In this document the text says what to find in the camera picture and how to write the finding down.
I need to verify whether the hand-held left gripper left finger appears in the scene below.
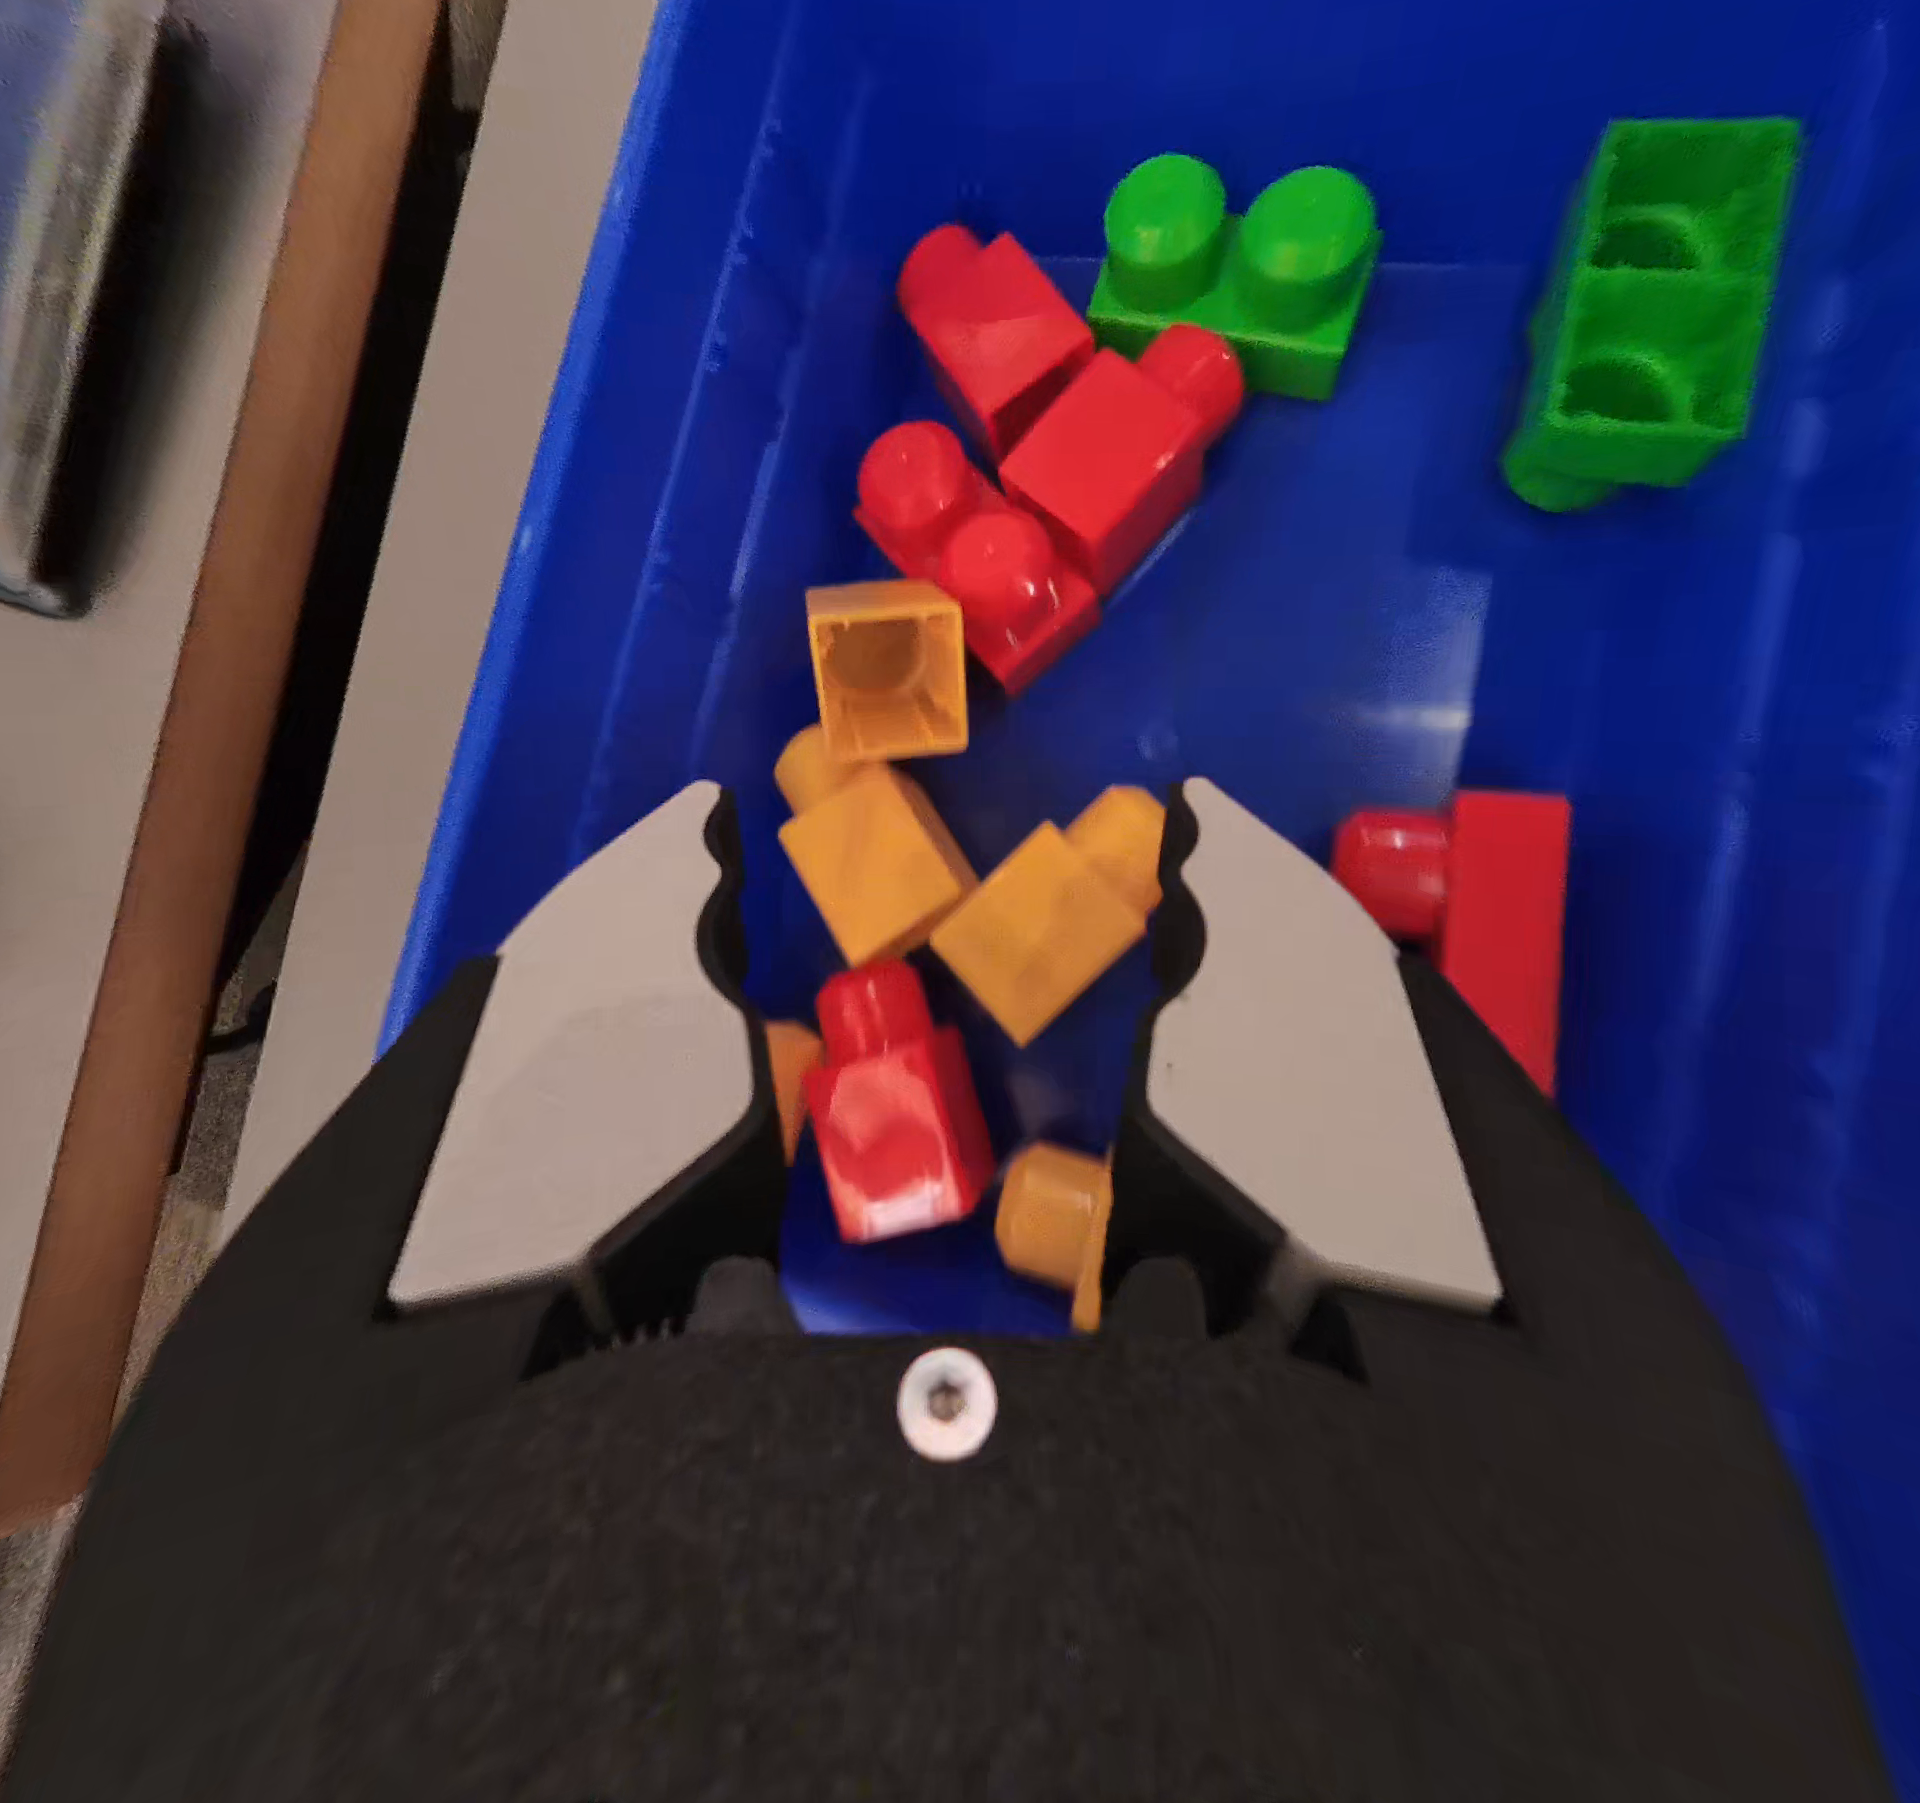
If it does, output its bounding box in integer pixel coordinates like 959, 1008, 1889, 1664
383, 778, 789, 1372

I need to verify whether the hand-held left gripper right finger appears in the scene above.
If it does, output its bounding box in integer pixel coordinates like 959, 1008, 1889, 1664
1110, 777, 1507, 1364

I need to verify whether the pile of colourful toy blocks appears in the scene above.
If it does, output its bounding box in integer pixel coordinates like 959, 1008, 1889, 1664
765, 116, 1806, 1338

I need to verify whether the blue plastic bin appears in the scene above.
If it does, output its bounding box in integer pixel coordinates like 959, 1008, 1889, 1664
373, 0, 1920, 1596

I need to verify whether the brown-edged side table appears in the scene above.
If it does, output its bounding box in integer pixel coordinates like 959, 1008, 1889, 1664
0, 0, 467, 1536

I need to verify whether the grey rounded device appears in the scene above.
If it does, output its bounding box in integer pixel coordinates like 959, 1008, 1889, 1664
0, 0, 195, 620

